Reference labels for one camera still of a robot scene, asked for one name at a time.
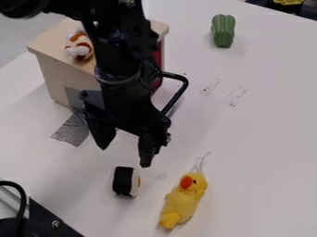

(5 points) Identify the grey tape strip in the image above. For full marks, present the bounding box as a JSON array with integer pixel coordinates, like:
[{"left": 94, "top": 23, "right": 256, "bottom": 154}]
[{"left": 49, "top": 85, "right": 106, "bottom": 148}]

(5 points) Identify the white and orange plush toy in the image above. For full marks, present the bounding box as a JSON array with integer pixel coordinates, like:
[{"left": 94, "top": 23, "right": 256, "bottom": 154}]
[{"left": 63, "top": 30, "right": 95, "bottom": 61}]

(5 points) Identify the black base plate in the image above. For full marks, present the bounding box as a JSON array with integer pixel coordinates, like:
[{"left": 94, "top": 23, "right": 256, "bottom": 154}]
[{"left": 0, "top": 197, "right": 86, "bottom": 237}]

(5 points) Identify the yellow plush chick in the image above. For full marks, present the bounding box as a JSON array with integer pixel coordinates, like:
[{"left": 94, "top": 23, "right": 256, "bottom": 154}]
[{"left": 157, "top": 150, "right": 213, "bottom": 231}]

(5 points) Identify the green toy pepper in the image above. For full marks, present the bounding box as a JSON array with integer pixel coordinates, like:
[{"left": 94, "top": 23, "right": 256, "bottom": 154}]
[{"left": 209, "top": 13, "right": 238, "bottom": 49}]

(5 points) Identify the black cable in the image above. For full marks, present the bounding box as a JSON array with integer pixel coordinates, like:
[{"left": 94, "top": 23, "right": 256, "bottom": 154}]
[{"left": 0, "top": 180, "right": 29, "bottom": 237}]

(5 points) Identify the cabinet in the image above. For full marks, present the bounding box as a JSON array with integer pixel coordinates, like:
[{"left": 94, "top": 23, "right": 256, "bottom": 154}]
[{"left": 26, "top": 18, "right": 171, "bottom": 109}]

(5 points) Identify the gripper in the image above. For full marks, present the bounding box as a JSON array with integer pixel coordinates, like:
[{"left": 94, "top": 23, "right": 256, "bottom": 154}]
[{"left": 79, "top": 65, "right": 174, "bottom": 168}]

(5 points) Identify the black and white toy sushi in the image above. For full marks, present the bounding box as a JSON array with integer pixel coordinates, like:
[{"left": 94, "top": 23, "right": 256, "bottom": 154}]
[{"left": 111, "top": 166, "right": 143, "bottom": 198}]

